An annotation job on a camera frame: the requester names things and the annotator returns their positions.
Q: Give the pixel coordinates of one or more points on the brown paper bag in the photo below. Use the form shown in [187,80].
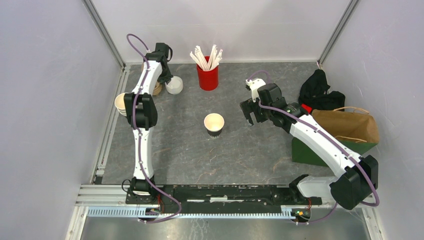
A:
[351,124]

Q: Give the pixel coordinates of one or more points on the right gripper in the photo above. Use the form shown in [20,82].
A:
[248,106]

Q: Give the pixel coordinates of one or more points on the brown cardboard cup carrier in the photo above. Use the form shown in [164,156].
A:
[156,88]

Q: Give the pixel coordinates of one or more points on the stack of white lids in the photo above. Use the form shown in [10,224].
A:
[174,86]

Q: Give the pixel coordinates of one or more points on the green box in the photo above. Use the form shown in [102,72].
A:
[301,153]

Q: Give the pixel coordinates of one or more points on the black cloth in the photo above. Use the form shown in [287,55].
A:
[315,94]

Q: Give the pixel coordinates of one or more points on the red straw holder cup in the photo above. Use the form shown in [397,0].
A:
[208,80]

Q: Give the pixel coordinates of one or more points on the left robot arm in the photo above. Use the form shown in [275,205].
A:
[142,115]

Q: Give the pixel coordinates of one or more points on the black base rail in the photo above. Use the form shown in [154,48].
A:
[222,199]

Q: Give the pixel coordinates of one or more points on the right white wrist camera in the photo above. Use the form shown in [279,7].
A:
[253,85]

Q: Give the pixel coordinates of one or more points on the bundle of wrapped straws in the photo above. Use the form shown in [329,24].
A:
[207,63]

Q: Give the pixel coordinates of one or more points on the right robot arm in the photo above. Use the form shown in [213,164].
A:
[355,178]

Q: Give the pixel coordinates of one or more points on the white cable duct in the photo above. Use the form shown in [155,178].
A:
[152,213]

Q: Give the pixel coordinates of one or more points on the red tag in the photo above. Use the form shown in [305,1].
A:
[306,108]

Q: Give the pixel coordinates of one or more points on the stack of paper cups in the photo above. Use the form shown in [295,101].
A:
[119,104]

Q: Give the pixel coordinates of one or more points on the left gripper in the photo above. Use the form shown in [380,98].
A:
[166,79]

